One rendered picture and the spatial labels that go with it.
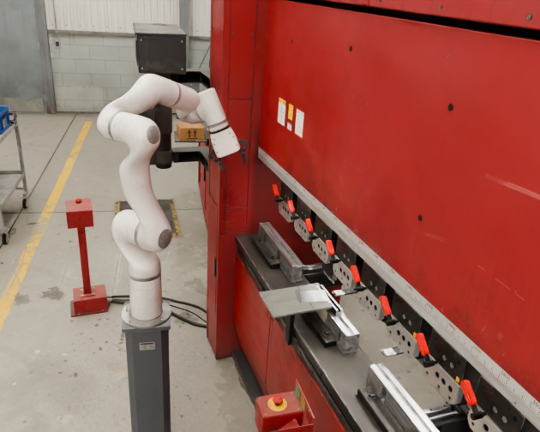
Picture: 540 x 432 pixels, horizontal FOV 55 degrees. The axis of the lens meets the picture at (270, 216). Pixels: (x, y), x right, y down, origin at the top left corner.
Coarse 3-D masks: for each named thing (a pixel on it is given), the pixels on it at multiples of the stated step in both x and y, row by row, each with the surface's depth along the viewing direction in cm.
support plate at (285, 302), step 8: (288, 288) 225; (304, 288) 226; (312, 288) 226; (264, 296) 219; (272, 296) 219; (280, 296) 219; (288, 296) 220; (296, 296) 220; (272, 304) 213; (280, 304) 214; (288, 304) 214; (296, 304) 214; (304, 304) 215; (312, 304) 215; (320, 304) 215; (328, 304) 216; (272, 312) 208; (280, 312) 209; (288, 312) 209; (296, 312) 209; (304, 312) 211
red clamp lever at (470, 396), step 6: (462, 384) 133; (468, 384) 132; (468, 390) 131; (468, 396) 131; (474, 396) 131; (468, 402) 131; (474, 402) 131; (474, 408) 130; (474, 414) 129; (480, 414) 130; (486, 414) 130; (474, 420) 129
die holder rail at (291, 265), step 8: (264, 224) 290; (264, 232) 285; (272, 232) 281; (264, 240) 287; (272, 240) 273; (280, 240) 273; (272, 248) 275; (280, 248) 265; (288, 248) 265; (280, 256) 264; (288, 256) 257; (296, 256) 258; (280, 264) 265; (288, 264) 255; (296, 264) 251; (288, 272) 256; (296, 272) 253; (296, 280) 253
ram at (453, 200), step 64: (320, 64) 200; (384, 64) 159; (448, 64) 132; (512, 64) 113; (320, 128) 205; (384, 128) 163; (448, 128) 135; (512, 128) 115; (320, 192) 210; (384, 192) 166; (448, 192) 137; (512, 192) 117; (384, 256) 169; (448, 256) 139; (512, 256) 118; (448, 320) 142; (512, 320) 120
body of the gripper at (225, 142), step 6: (228, 126) 205; (216, 132) 203; (222, 132) 204; (228, 132) 204; (216, 138) 204; (222, 138) 204; (228, 138) 205; (234, 138) 205; (216, 144) 205; (222, 144) 205; (228, 144) 205; (234, 144) 206; (216, 150) 206; (222, 150) 206; (228, 150) 206; (234, 150) 206; (222, 156) 207
